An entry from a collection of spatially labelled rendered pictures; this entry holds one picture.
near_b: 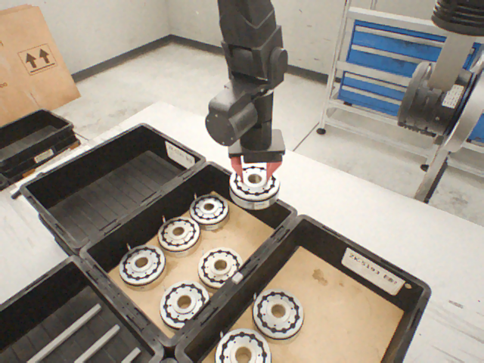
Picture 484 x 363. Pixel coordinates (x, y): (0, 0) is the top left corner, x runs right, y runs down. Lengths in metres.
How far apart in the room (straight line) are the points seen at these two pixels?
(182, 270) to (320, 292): 0.32
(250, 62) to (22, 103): 2.97
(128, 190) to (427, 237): 0.92
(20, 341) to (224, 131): 0.59
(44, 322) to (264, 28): 0.70
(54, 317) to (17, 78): 2.72
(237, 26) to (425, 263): 0.85
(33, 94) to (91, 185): 2.39
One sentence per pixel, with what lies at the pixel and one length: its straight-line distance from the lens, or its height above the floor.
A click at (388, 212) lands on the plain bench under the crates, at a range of 1.14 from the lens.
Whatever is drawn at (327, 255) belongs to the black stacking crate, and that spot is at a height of 0.85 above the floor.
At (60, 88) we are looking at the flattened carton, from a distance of 3.45.
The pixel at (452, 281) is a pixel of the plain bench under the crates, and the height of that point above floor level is 0.70.
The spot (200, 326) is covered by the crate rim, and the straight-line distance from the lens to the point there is 0.60.
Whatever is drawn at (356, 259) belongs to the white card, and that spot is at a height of 0.90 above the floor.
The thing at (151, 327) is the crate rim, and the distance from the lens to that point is 0.61.
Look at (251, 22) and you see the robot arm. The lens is 0.43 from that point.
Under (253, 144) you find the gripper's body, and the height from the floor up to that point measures 1.16.
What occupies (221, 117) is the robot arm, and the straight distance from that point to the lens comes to 0.44.
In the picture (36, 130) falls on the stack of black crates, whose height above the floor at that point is 0.49.
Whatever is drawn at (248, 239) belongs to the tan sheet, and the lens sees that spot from 0.80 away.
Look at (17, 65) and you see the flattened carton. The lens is 3.34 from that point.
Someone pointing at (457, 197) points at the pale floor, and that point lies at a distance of 2.50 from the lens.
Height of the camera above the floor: 1.48
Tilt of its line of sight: 43 degrees down
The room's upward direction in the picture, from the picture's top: straight up
